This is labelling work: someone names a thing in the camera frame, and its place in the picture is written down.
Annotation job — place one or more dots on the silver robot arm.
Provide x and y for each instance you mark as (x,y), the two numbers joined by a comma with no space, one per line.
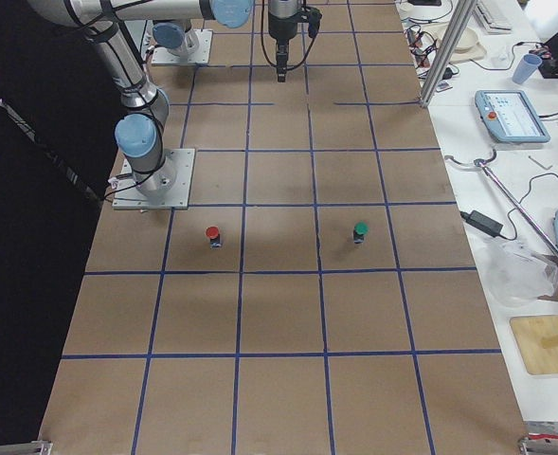
(139,133)
(233,14)

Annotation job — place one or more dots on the aluminium frame post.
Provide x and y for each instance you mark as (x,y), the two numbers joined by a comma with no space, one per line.
(457,24)

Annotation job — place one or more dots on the black power adapter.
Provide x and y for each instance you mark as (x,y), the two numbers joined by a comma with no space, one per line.
(483,223)

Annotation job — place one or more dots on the red push button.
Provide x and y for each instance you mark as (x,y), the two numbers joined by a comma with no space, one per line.
(213,234)

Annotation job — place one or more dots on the metal walking cane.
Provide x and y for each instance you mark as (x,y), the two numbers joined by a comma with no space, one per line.
(483,165)

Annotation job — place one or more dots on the beige plate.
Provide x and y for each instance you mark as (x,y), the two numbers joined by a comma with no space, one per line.
(467,48)

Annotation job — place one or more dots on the wooden cutting board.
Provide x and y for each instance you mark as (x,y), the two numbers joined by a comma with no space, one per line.
(537,341)

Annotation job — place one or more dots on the blue plastic cup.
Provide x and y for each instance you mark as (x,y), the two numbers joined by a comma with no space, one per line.
(528,64)

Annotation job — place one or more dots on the clear plastic bag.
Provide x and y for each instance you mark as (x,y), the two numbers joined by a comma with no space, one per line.
(515,274)

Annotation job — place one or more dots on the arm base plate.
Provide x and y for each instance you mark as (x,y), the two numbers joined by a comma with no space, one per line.
(198,52)
(169,187)

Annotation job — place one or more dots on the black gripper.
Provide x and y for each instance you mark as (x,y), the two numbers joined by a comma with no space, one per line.
(281,25)

